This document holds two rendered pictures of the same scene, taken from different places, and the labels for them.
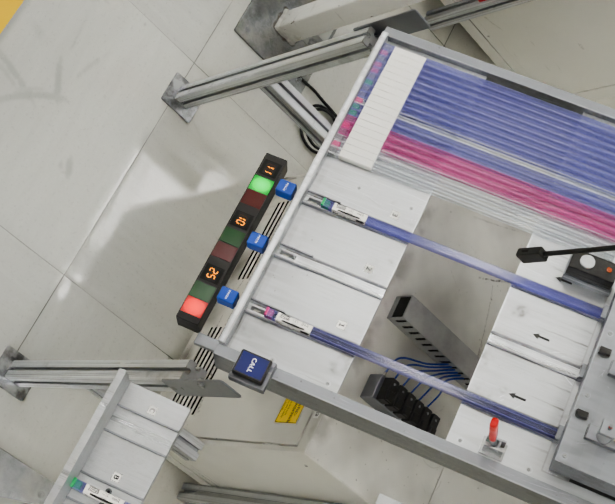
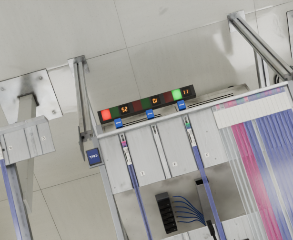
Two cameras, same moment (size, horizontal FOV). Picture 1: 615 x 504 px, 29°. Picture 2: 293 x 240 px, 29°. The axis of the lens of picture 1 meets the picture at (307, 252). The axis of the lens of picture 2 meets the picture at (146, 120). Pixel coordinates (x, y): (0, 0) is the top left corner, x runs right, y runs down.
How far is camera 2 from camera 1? 0.76 m
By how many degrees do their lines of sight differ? 24
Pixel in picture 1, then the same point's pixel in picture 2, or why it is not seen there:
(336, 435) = (132, 199)
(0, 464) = (47, 90)
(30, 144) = not seen: outside the picture
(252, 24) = not seen: outside the picture
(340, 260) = (169, 150)
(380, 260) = (182, 165)
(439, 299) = (226, 191)
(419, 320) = (203, 192)
